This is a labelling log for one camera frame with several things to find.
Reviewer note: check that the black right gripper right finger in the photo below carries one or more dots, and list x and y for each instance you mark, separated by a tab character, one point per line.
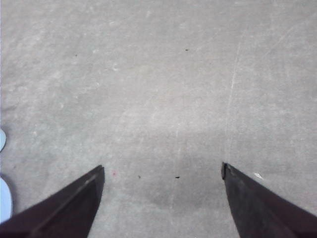
260	213

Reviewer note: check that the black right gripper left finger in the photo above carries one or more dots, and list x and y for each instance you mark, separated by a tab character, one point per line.
69	213

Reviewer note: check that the light blue plastic cup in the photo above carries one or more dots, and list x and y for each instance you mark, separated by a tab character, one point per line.
2	139

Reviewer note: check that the blue plastic plate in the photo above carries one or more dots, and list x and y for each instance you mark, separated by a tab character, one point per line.
6	206

